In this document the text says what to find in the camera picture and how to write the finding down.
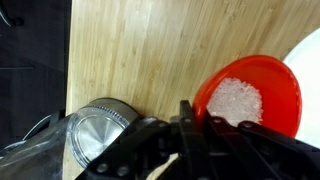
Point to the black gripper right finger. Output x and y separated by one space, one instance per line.
260 153

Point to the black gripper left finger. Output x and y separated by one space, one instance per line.
190 143

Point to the white rice heap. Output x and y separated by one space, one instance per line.
236 100

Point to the orange plastic bowl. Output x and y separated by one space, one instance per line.
276 83

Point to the white bowl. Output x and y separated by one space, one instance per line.
310 66

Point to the glass electric kettle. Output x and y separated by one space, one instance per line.
96 133

